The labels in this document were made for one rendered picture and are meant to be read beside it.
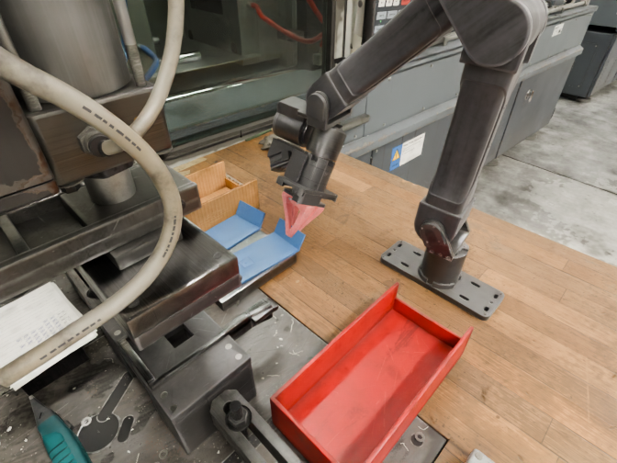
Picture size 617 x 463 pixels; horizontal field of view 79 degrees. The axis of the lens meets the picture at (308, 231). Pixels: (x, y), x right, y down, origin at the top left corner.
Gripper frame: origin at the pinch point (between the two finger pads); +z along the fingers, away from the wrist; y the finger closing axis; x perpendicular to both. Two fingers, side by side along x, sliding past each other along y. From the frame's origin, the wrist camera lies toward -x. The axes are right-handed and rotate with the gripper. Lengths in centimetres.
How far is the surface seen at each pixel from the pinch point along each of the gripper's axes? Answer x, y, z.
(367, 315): 22.5, 5.0, 1.8
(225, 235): -9.0, 6.7, 5.4
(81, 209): 10.3, 38.4, -5.8
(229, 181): -24.9, -2.8, -0.5
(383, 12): -40, -50, -57
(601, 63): -53, -407, -173
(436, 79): -50, -116, -57
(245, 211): -11.2, 1.9, 1.2
